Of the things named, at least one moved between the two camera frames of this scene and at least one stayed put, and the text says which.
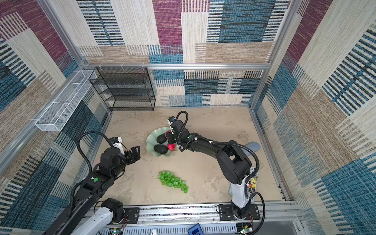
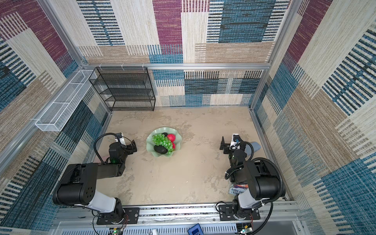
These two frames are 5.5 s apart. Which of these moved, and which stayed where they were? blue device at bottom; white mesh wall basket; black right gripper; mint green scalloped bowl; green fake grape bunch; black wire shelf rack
Moved: green fake grape bunch; black right gripper
Stayed: blue device at bottom; mint green scalloped bowl; white mesh wall basket; black wire shelf rack
